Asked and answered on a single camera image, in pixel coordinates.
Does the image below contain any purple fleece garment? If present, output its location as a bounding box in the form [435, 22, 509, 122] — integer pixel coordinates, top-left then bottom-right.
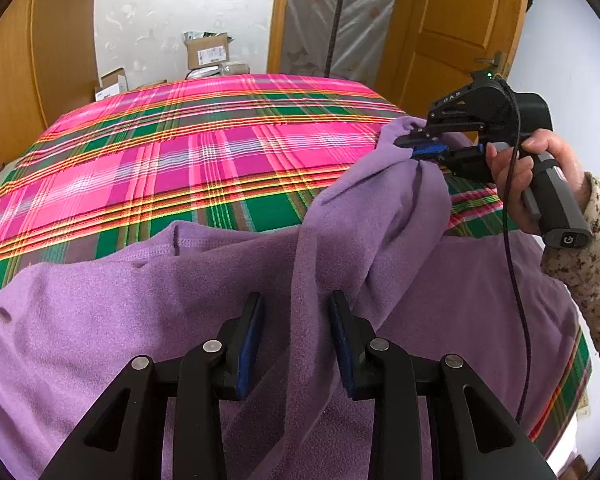
[0, 117, 579, 479]

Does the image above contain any patterned right sleeve forearm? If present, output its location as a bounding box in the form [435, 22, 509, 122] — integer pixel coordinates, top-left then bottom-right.
[542, 172, 600, 356]

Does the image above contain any wooden door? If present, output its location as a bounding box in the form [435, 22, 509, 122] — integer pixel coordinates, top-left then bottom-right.
[375, 0, 529, 117]

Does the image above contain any grey door curtain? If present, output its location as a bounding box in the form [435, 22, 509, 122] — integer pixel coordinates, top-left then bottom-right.
[279, 0, 396, 87]

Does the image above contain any cardboard box with label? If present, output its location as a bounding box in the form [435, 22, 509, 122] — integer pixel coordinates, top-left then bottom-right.
[184, 32, 230, 70]

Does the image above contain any pink plaid bed sheet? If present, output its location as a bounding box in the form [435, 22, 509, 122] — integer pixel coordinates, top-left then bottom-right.
[0, 75, 591, 455]

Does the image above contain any white open box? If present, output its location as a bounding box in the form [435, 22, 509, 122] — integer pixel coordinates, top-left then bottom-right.
[95, 67, 129, 102]

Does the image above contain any wooden wardrobe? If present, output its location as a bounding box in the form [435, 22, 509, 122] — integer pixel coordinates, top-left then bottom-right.
[0, 0, 98, 168]

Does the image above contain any black cable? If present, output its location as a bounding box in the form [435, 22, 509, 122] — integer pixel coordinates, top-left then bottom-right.
[499, 79, 534, 426]

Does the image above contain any right gripper grey handle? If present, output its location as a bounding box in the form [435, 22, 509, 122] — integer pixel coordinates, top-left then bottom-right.
[512, 150, 593, 250]

